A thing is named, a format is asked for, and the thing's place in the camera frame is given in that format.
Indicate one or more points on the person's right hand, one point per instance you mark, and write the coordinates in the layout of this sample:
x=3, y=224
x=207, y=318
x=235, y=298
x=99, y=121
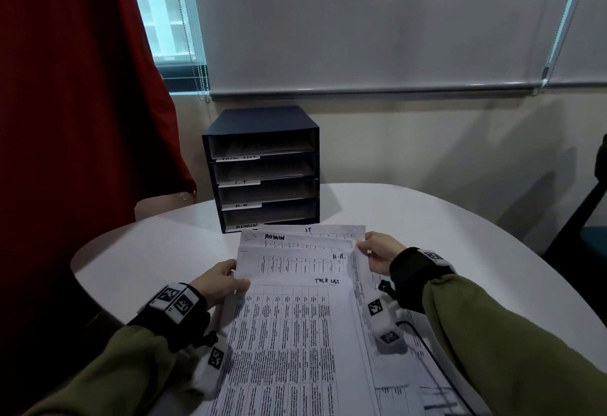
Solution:
x=384, y=252

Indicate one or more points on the person's left hand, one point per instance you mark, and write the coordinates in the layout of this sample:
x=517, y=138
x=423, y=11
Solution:
x=218, y=283

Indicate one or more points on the pile of printed papers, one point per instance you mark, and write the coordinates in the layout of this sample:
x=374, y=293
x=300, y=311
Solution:
x=294, y=344

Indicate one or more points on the white printed paper sheet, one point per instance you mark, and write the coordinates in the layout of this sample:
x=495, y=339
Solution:
x=265, y=146

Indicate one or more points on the dark blue paper tray organizer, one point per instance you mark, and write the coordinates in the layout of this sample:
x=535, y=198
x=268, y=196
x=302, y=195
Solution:
x=261, y=119

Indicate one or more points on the person's left forearm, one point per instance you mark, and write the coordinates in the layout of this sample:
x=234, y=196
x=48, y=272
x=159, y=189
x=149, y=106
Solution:
x=109, y=373

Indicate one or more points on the person's right forearm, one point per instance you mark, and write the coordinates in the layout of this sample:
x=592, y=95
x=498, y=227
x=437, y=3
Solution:
x=512, y=358

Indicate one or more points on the black right wrist band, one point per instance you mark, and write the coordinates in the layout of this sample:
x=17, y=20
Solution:
x=408, y=283

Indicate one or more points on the black wrist band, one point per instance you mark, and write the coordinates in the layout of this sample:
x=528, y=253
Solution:
x=185, y=325
x=408, y=283

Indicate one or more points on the black left wrist band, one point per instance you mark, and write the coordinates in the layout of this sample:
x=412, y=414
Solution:
x=185, y=325

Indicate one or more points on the beige chair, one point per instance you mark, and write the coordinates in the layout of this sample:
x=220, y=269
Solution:
x=161, y=204

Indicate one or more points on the dark chair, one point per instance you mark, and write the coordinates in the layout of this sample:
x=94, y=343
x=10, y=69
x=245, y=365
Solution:
x=583, y=240

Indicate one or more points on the wide white roller blind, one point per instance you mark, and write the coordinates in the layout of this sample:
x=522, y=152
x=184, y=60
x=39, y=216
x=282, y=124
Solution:
x=379, y=22

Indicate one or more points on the red curtain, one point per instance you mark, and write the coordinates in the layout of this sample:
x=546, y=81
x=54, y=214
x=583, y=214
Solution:
x=71, y=98

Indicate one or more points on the window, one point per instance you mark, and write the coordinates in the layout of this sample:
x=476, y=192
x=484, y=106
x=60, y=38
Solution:
x=161, y=7

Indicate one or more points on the narrow white roller blind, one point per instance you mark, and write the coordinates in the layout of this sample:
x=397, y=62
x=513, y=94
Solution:
x=583, y=26

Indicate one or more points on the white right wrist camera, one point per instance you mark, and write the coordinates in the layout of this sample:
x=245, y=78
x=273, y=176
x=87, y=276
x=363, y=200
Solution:
x=384, y=325

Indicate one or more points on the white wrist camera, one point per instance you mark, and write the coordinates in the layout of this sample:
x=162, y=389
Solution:
x=211, y=368
x=384, y=325

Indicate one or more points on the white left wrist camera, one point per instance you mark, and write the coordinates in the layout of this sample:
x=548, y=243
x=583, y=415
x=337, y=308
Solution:
x=211, y=368

